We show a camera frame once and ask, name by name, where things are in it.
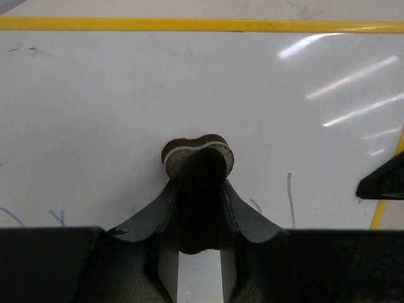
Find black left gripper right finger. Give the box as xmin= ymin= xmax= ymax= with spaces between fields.
xmin=220 ymin=181 xmax=299 ymax=302

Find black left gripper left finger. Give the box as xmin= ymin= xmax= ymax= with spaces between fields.
xmin=90 ymin=182 xmax=179 ymax=302

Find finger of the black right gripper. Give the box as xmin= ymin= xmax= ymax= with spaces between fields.
xmin=356 ymin=155 xmax=404 ymax=199

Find yellow framed whiteboard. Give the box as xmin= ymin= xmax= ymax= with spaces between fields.
xmin=1 ymin=16 xmax=403 ymax=229

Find round felt eraser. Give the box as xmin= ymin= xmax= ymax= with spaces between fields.
xmin=161 ymin=134 xmax=234 ymax=254

